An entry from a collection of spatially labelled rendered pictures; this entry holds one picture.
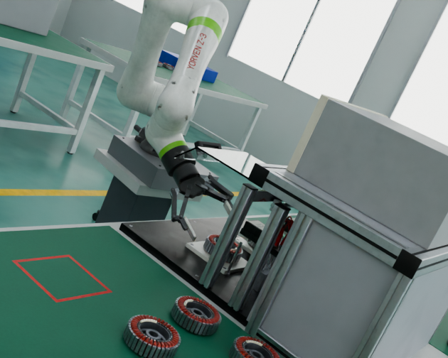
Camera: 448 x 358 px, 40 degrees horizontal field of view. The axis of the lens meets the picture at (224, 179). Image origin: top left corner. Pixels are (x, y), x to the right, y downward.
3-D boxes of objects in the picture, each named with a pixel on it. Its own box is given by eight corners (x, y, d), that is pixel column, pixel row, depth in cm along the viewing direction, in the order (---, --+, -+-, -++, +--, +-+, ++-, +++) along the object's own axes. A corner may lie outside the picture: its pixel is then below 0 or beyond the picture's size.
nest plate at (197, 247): (185, 246, 173) (186, 242, 172) (215, 242, 185) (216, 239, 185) (223, 274, 165) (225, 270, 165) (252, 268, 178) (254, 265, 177)
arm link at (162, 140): (166, 124, 196) (135, 131, 190) (177, 100, 186) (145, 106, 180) (184, 160, 191) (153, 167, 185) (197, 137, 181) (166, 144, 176)
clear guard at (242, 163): (173, 157, 163) (182, 137, 161) (223, 161, 183) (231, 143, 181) (267, 217, 146) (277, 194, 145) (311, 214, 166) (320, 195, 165)
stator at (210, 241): (195, 245, 173) (200, 234, 172) (217, 243, 182) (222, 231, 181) (224, 266, 167) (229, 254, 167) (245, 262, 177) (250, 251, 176)
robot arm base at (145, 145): (120, 131, 243) (125, 117, 242) (151, 137, 253) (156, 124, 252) (151, 157, 225) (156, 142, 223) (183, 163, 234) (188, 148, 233)
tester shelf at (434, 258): (247, 179, 145) (254, 162, 144) (354, 184, 201) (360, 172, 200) (411, 279, 123) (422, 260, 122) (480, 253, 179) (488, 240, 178)
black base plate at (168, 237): (118, 229, 170) (121, 221, 170) (240, 221, 223) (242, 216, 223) (244, 327, 147) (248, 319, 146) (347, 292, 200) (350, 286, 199)
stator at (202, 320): (222, 327, 141) (229, 313, 141) (203, 343, 131) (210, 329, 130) (183, 302, 145) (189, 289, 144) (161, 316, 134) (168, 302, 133)
